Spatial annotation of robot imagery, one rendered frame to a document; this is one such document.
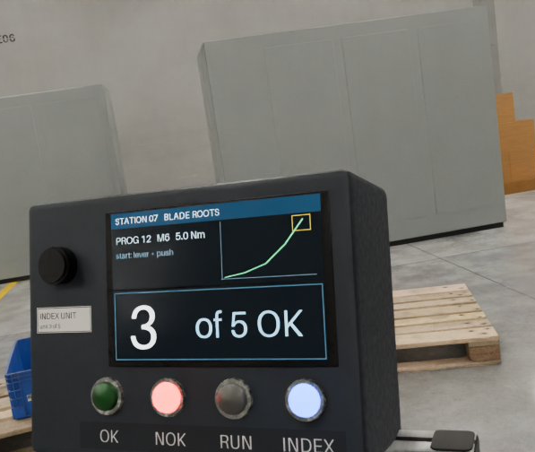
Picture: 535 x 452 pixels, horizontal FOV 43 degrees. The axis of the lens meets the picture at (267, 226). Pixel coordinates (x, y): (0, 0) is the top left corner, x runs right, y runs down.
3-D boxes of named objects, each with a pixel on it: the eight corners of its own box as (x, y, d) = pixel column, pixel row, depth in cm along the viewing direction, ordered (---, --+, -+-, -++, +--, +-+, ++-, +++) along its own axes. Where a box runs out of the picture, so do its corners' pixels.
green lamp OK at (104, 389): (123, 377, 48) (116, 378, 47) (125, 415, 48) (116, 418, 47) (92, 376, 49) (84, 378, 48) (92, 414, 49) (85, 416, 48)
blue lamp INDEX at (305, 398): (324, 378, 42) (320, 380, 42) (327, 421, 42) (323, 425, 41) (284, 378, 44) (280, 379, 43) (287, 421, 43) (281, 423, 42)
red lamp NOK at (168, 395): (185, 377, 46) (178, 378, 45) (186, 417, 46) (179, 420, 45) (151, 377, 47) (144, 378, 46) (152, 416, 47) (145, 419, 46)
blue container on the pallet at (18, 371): (99, 362, 371) (92, 323, 368) (104, 400, 313) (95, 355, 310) (22, 379, 360) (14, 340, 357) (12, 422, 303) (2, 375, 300)
